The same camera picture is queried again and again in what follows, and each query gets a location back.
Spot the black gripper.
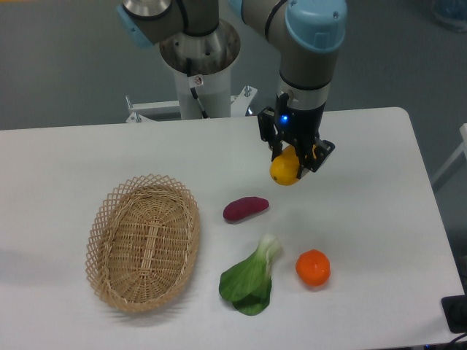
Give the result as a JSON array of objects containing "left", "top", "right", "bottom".
[{"left": 257, "top": 93, "right": 336, "bottom": 179}]

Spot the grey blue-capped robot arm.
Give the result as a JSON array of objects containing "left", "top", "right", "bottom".
[{"left": 117, "top": 1, "right": 347, "bottom": 185}]

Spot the purple sweet potato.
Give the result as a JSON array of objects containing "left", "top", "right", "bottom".
[{"left": 223, "top": 196, "right": 269, "bottom": 222}]

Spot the orange tangerine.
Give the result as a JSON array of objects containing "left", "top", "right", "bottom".
[{"left": 296, "top": 249, "right": 331, "bottom": 287}]

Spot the green bok choy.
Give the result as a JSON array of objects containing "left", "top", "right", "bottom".
[{"left": 218, "top": 234, "right": 282, "bottom": 316}]

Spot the woven wicker basket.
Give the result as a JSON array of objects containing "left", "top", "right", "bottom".
[{"left": 85, "top": 174, "right": 201, "bottom": 313}]

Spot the blue object top right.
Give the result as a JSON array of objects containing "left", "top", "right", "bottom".
[{"left": 431, "top": 0, "right": 466, "bottom": 33}]

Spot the black device at table edge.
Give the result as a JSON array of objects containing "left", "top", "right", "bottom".
[{"left": 441, "top": 295, "right": 466, "bottom": 334}]

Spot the black cable on pedestal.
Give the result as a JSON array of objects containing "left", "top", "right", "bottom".
[{"left": 185, "top": 57, "right": 209, "bottom": 120}]

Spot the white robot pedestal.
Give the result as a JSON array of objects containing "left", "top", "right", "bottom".
[{"left": 126, "top": 20, "right": 258, "bottom": 123}]

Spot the white frame at right edge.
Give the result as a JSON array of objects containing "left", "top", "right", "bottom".
[{"left": 431, "top": 123, "right": 466, "bottom": 193}]

